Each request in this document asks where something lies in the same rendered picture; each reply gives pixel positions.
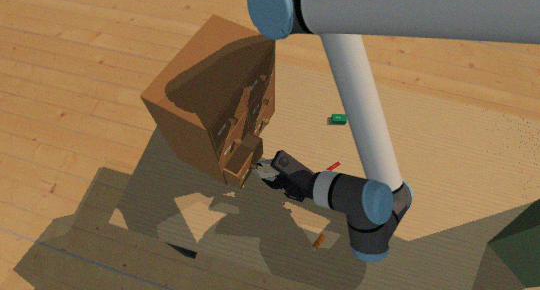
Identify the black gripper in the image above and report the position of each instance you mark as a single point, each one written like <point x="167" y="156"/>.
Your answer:
<point x="280" y="181"/>

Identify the brown wooden chest of drawers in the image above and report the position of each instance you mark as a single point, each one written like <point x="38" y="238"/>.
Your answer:
<point x="192" y="91"/>

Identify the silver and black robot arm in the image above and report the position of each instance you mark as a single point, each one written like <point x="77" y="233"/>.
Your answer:
<point x="368" y="203"/>

